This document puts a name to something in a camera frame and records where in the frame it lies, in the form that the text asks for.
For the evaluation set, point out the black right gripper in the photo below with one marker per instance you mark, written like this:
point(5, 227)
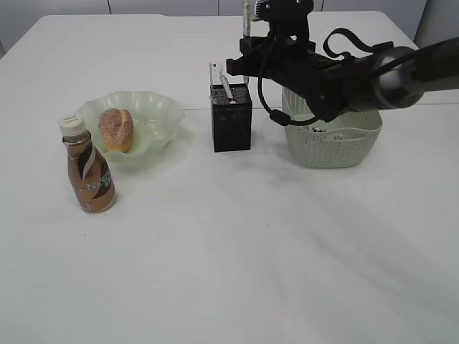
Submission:
point(294, 66)

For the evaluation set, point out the light blue white pen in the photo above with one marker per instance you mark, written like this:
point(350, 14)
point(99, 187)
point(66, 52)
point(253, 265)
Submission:
point(226, 86)

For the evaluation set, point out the cream yellow-green pen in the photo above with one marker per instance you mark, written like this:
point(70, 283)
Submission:
point(246, 17)

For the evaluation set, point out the clear plastic ruler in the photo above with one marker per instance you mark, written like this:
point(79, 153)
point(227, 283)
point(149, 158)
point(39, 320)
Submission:
point(215, 73)

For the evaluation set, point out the sugared bread roll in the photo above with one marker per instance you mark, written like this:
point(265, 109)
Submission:
point(116, 129)

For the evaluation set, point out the brown Nescafe coffee bottle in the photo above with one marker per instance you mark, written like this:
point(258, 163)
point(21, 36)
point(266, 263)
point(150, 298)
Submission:
point(88, 172)

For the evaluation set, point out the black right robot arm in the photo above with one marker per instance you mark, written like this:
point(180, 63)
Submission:
point(389, 78)

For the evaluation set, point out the black mesh pen holder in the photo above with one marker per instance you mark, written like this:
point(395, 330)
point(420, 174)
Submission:
point(231, 123)

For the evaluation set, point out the pale green plastic basket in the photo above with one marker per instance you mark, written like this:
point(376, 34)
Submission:
point(320, 150)

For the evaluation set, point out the pale green wavy glass plate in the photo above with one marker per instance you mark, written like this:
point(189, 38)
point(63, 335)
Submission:
point(156, 120)

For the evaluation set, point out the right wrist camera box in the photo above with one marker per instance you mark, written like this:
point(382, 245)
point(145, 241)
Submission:
point(286, 18)

